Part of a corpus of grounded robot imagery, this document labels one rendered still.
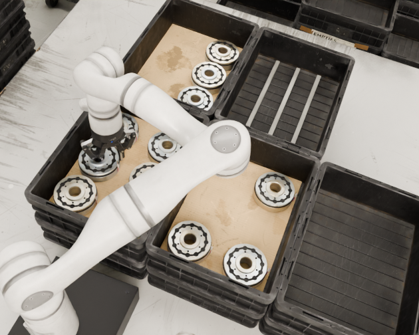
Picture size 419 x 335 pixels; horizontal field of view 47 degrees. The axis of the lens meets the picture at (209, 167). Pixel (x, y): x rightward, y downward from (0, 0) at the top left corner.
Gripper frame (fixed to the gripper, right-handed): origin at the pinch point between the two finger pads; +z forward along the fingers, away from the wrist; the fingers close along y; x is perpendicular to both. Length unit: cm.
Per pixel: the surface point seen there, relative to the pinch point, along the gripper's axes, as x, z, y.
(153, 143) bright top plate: 0.2, -0.5, 11.5
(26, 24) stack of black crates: 112, 47, -9
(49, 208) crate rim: -14.0, -7.5, -17.4
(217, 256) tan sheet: -34.1, 2.5, 15.5
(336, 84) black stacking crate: 5, 3, 73
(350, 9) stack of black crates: 69, 37, 131
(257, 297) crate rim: -49, -7, 17
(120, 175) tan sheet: -4.9, 2.3, 0.9
